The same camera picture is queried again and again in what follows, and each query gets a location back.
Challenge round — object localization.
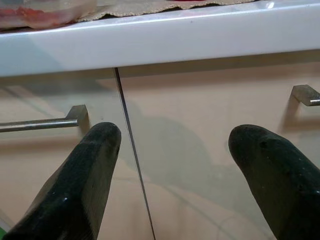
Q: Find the clear plastic food container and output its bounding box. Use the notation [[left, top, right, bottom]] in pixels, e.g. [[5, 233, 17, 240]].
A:
[[0, 0, 98, 29]]

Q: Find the beige table mat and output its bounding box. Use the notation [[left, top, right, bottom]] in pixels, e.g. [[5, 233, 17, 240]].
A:
[[66, 0, 253, 22]]

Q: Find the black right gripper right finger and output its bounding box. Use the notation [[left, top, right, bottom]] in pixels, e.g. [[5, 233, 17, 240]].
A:
[[228, 124, 320, 240]]

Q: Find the steel bar cabinet handle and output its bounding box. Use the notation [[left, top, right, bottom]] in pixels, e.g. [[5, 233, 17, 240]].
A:
[[0, 104, 90, 134], [291, 84, 320, 107]]

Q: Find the beige glossy cabinet door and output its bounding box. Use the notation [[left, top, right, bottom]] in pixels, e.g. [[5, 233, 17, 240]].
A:
[[116, 61, 320, 240], [0, 67, 157, 240]]

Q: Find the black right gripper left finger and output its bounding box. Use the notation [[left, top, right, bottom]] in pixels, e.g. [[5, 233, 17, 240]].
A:
[[4, 121, 123, 240]]

